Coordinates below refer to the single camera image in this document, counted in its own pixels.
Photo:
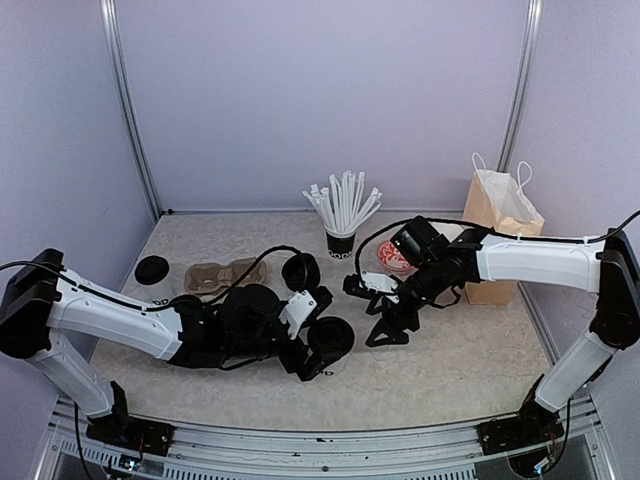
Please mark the aluminium post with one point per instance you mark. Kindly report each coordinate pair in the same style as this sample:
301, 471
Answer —
525, 67
114, 43

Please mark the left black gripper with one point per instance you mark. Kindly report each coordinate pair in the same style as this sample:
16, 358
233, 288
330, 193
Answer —
314, 364

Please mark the right aluminium post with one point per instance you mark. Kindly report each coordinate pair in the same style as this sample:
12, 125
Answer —
525, 67

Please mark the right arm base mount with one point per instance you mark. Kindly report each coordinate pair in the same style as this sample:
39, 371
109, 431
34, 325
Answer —
519, 431

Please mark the left aluminium post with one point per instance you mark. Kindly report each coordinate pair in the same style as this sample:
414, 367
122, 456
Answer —
114, 43

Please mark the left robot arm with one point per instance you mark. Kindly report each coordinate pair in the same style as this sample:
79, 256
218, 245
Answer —
244, 324

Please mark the stack of white paper cups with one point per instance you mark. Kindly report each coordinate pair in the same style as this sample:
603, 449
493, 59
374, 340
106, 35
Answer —
450, 231

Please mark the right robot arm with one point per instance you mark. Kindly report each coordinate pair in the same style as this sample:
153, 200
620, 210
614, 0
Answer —
605, 265

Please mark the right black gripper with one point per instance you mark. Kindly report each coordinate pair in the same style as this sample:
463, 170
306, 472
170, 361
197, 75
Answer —
389, 324

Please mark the aluminium front rail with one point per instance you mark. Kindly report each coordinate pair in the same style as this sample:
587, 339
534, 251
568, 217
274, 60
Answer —
461, 450

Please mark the red patterned bowl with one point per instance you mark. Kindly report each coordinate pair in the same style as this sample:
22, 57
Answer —
391, 259

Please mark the bundle of wrapped white straws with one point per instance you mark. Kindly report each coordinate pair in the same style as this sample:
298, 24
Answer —
343, 205

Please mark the cardboard cup carrier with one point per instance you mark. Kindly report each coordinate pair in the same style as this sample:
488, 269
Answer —
212, 278

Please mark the stack of black lids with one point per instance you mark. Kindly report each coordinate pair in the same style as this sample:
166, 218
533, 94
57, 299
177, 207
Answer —
301, 272

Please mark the black cup holding straws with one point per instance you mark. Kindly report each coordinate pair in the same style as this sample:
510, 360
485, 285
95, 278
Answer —
340, 244

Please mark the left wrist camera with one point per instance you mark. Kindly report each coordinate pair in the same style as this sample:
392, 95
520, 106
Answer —
303, 308

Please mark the white paper cup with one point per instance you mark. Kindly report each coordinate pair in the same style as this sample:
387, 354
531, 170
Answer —
159, 293
336, 367

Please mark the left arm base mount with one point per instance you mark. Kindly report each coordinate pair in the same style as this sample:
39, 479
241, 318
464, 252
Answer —
132, 433

